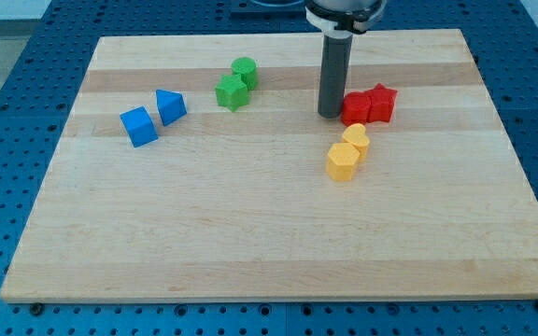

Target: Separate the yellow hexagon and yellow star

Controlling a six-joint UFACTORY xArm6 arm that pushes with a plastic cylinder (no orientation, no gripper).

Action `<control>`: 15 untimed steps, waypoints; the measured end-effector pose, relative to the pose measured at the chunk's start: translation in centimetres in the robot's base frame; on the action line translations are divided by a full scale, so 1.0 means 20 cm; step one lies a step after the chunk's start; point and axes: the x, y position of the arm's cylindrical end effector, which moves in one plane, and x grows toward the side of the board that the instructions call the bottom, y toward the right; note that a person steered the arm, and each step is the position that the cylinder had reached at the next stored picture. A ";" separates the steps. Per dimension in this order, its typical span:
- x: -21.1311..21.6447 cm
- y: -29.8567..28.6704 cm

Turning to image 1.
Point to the red hexagon block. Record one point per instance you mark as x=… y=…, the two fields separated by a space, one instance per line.
x=355 y=108

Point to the green star block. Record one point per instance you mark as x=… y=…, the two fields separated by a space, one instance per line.
x=232 y=92

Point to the red star block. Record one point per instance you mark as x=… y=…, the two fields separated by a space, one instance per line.
x=382 y=103

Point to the green cylinder block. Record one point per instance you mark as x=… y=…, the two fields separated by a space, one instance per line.
x=247 y=69

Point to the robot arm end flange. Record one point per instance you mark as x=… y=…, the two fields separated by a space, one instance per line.
x=343 y=18

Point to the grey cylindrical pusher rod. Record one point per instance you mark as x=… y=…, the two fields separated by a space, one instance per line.
x=333 y=75

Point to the wooden board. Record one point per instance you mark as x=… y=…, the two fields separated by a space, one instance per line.
x=237 y=206

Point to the yellow hexagon block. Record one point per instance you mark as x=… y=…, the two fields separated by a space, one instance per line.
x=342 y=161

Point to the blue cube block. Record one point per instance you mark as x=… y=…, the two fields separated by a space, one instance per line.
x=139 y=126

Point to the yellow heart block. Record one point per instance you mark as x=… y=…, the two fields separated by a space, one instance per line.
x=356 y=135

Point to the blue triangle block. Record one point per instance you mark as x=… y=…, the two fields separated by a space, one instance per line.
x=171 y=106

